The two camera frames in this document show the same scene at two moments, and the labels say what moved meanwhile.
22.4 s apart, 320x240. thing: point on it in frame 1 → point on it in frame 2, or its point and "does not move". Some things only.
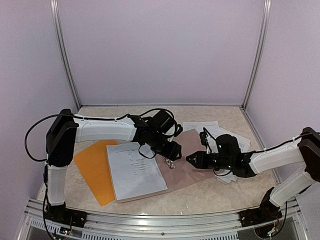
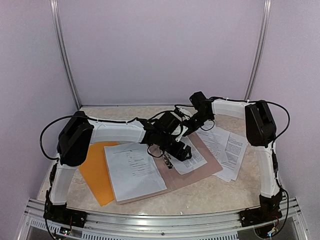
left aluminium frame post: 65,52 does not move
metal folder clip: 170,163 does not move
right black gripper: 200,161 → 190,129
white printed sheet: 132,173 does not move
